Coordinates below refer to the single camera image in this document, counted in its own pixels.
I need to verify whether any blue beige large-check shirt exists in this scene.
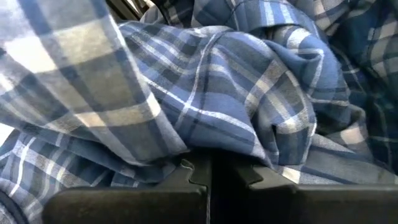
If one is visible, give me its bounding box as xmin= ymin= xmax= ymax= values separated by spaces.
xmin=0 ymin=0 xmax=398 ymax=175

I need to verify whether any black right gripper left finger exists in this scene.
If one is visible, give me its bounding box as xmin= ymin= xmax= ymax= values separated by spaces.
xmin=42 ymin=157 xmax=208 ymax=224

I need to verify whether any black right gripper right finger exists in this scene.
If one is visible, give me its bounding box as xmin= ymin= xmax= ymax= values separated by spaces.
xmin=214 ymin=154 xmax=398 ymax=224

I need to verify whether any blue fine-plaid shirt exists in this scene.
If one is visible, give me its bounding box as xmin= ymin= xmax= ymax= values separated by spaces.
xmin=0 ymin=0 xmax=398 ymax=224

